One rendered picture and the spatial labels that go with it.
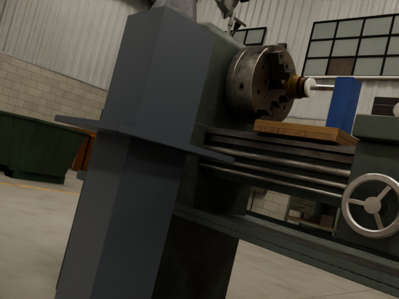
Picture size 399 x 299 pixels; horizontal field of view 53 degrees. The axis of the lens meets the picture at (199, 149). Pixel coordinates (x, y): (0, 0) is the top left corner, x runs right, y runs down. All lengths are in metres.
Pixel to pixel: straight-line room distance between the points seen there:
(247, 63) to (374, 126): 0.62
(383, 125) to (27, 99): 11.03
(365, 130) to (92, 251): 0.78
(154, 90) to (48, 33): 11.02
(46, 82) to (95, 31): 2.19
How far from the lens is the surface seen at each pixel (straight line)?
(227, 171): 1.44
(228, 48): 1.63
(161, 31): 1.14
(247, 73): 1.51
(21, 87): 11.66
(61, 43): 12.22
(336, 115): 1.41
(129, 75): 1.18
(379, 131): 1.07
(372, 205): 1.04
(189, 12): 1.24
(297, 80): 1.52
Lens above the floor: 0.69
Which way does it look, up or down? 3 degrees up
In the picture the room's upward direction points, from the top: 14 degrees clockwise
